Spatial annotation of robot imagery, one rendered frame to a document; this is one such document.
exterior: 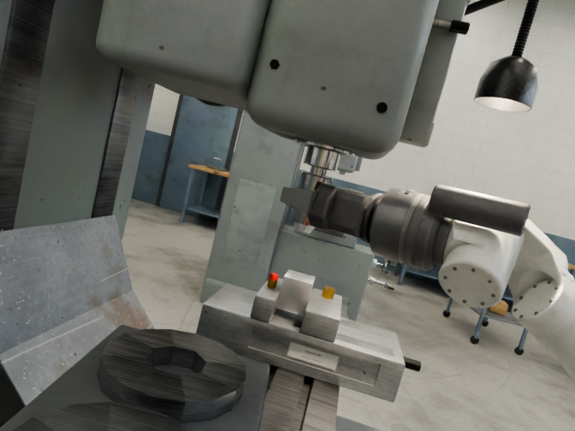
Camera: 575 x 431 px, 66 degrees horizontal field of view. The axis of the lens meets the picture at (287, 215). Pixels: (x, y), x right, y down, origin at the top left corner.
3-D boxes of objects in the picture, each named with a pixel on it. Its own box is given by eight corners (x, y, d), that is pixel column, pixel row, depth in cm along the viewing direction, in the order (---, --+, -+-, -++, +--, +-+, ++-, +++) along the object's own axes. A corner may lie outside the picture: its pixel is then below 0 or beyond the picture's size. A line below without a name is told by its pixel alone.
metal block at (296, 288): (307, 306, 84) (315, 276, 83) (304, 316, 78) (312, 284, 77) (281, 298, 84) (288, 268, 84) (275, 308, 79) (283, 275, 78)
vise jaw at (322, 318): (337, 315, 88) (342, 296, 87) (334, 343, 73) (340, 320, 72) (307, 306, 88) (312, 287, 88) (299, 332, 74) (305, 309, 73)
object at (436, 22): (465, 36, 55) (468, 25, 54) (467, 32, 53) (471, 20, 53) (416, 26, 55) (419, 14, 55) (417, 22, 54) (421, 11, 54)
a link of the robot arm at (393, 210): (357, 177, 65) (438, 197, 59) (340, 240, 66) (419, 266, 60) (317, 167, 54) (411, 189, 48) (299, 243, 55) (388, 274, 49)
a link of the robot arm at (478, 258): (426, 235, 59) (518, 262, 54) (394, 288, 53) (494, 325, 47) (432, 162, 53) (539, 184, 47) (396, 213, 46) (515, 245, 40)
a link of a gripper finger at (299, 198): (287, 183, 61) (326, 193, 58) (281, 205, 61) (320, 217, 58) (281, 181, 60) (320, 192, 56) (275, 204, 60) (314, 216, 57)
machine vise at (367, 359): (387, 365, 87) (402, 313, 86) (394, 404, 72) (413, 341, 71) (218, 315, 91) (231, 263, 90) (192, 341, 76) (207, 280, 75)
